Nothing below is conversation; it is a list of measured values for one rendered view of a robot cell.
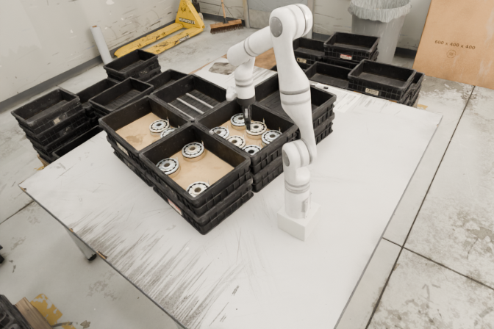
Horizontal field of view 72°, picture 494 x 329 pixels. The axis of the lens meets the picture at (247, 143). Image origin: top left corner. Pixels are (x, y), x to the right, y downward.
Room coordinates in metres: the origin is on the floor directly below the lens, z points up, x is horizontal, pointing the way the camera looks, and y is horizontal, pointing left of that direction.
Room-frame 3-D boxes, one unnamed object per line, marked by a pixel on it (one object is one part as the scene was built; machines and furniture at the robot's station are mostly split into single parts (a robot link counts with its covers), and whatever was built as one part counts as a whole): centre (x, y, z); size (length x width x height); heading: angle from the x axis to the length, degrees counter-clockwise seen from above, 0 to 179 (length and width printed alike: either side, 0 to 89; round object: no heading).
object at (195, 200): (1.07, 0.23, 0.92); 0.40 x 0.30 x 0.02; 40
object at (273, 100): (1.46, -0.23, 0.87); 0.40 x 0.30 x 0.11; 40
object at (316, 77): (2.40, -0.73, 0.31); 0.40 x 0.30 x 0.34; 49
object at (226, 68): (2.29, 0.11, 0.71); 0.22 x 0.19 x 0.01; 49
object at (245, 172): (1.07, 0.23, 0.87); 0.40 x 0.30 x 0.11; 40
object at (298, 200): (0.84, -0.16, 0.88); 0.09 x 0.09 x 0.17; 58
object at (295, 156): (0.84, -0.16, 1.04); 0.09 x 0.09 x 0.17; 16
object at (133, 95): (2.29, 0.90, 0.37); 0.40 x 0.30 x 0.45; 139
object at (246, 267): (1.36, 0.05, 0.35); 1.60 x 1.60 x 0.70; 49
